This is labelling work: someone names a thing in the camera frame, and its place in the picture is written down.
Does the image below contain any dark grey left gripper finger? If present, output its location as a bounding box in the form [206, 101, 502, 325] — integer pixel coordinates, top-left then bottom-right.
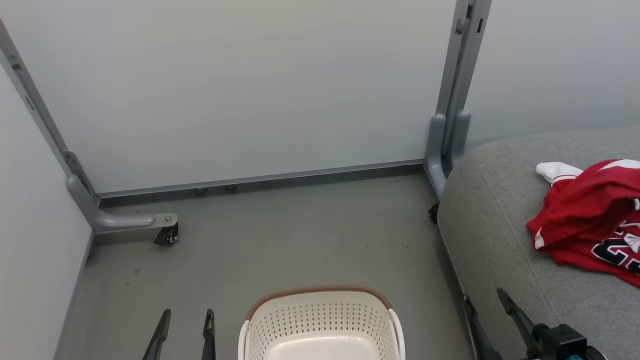
[142, 308, 172, 360]
[201, 308, 217, 360]

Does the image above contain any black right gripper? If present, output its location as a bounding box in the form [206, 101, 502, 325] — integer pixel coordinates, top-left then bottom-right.
[462, 287, 608, 360]

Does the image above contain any red basketball jersey white trim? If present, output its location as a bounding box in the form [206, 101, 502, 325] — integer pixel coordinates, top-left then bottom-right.
[550, 222, 640, 289]

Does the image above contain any red sports jersey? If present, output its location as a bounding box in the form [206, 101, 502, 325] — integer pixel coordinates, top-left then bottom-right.
[526, 158, 640, 252]

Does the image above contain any white garment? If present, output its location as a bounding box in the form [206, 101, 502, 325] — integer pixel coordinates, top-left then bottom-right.
[535, 161, 584, 186]

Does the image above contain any cream perforated laundry basket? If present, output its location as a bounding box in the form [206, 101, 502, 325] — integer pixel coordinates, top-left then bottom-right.
[237, 285, 406, 360]

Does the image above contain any grey fabric sofa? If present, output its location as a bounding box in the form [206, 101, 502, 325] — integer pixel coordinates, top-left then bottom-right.
[437, 126, 640, 360]

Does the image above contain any black caster wheel silver bracket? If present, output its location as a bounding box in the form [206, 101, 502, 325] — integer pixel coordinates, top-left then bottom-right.
[153, 223, 180, 247]

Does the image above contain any grey partition frame with castors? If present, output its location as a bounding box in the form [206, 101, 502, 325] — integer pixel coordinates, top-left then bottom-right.
[0, 20, 179, 236]

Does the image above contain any grey partition bottom rail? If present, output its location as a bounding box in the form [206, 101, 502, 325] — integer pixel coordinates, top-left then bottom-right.
[97, 158, 426, 202]

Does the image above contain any grey partition post double tube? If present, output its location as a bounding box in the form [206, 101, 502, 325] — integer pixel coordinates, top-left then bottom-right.
[423, 0, 494, 202]

